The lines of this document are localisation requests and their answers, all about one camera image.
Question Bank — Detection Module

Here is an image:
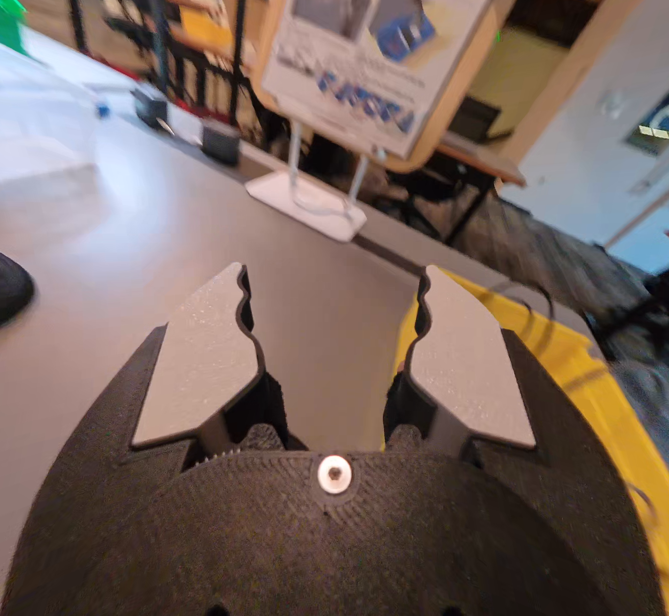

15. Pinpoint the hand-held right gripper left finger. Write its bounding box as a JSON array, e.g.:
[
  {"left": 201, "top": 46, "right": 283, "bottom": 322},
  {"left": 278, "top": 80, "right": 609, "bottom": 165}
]
[{"left": 131, "top": 262, "right": 289, "bottom": 450}]

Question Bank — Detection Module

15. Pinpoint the wooden desk black frame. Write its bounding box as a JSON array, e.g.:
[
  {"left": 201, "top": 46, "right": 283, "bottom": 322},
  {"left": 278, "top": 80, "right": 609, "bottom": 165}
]
[{"left": 436, "top": 130, "right": 526, "bottom": 245}]

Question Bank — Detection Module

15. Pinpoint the dark grey charger block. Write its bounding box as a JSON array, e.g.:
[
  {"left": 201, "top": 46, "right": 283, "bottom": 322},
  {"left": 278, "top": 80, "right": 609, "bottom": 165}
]
[
  {"left": 201, "top": 118, "right": 241, "bottom": 166},
  {"left": 133, "top": 87, "right": 169, "bottom": 129}
]

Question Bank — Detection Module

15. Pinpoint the wooden display board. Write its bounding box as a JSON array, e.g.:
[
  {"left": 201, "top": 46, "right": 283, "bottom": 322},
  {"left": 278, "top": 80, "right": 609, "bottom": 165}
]
[{"left": 251, "top": 0, "right": 547, "bottom": 175}]

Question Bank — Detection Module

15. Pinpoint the black wrist rest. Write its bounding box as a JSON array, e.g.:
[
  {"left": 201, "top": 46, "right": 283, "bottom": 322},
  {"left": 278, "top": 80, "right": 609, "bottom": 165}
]
[{"left": 0, "top": 252, "right": 36, "bottom": 325}]

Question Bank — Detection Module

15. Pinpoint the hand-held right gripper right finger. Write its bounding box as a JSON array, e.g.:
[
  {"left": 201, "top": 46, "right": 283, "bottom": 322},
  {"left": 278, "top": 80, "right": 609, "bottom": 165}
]
[{"left": 383, "top": 264, "right": 537, "bottom": 453}]

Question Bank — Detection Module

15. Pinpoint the yellow plastic bin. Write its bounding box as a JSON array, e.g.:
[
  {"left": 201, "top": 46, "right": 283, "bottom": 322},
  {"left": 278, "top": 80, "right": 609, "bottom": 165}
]
[{"left": 394, "top": 268, "right": 669, "bottom": 580}]

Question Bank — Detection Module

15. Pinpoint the green plastic bin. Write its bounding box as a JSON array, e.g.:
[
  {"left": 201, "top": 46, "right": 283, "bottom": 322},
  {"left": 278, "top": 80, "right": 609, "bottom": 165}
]
[{"left": 0, "top": 0, "right": 28, "bottom": 57}]

